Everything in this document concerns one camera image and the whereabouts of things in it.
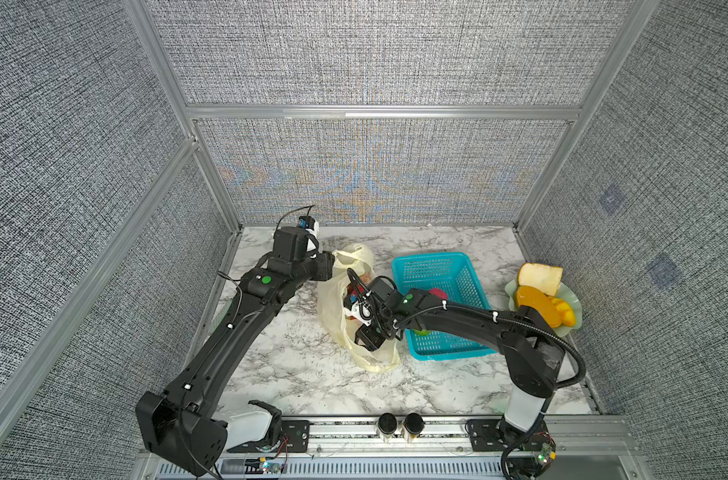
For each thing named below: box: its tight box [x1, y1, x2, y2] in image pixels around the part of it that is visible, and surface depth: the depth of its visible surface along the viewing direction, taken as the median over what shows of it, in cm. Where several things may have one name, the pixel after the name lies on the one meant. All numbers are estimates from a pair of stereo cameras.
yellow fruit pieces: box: [551, 298, 576, 327], surface depth 90 cm
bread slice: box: [518, 262, 563, 297], surface depth 97 cm
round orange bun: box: [516, 285, 563, 329], surface depth 94 cm
